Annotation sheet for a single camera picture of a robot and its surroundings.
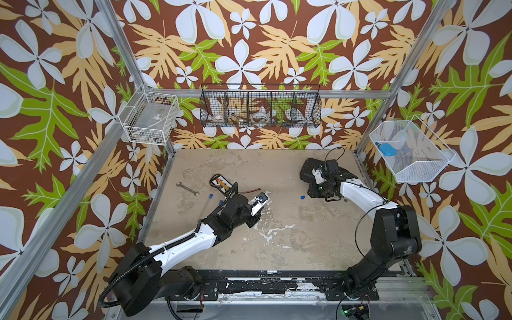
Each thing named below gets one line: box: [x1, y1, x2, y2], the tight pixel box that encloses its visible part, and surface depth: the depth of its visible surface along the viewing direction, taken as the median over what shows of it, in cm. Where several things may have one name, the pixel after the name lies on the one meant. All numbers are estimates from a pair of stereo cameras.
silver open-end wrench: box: [176, 181, 200, 196], surface depth 105 cm
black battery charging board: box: [209, 173, 234, 196], surface depth 107 cm
